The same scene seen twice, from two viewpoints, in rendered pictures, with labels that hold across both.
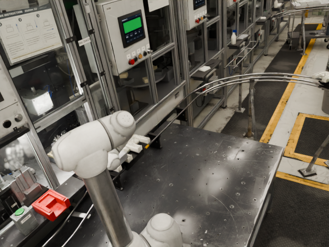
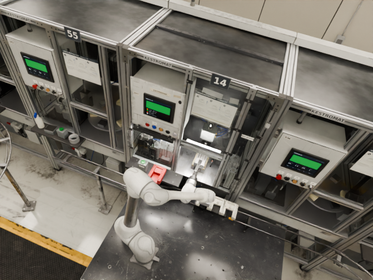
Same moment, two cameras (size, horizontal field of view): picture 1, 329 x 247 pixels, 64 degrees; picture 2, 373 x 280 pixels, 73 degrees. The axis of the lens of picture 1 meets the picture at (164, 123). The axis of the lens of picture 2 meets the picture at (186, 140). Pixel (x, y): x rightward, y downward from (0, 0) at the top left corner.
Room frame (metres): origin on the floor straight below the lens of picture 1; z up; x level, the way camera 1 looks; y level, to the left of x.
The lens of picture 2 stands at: (0.67, -0.62, 2.90)
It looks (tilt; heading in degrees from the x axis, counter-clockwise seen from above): 47 degrees down; 65
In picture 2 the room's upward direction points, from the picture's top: 11 degrees clockwise
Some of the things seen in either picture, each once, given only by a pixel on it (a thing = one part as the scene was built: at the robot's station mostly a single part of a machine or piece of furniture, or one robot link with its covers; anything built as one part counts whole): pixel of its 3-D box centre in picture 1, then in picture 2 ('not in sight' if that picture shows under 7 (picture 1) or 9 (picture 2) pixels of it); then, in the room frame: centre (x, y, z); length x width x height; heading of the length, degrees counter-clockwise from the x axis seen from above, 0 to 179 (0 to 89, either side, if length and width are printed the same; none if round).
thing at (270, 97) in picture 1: (289, 60); not in sight; (4.85, -2.59, 0.01); 5.85 x 0.59 x 0.01; 144
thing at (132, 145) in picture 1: (128, 154); (216, 206); (1.52, 0.29, 0.84); 0.36 x 0.14 x 0.10; 144
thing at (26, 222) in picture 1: (23, 219); (143, 165); (0.94, 0.77, 0.97); 0.08 x 0.08 x 0.12; 54
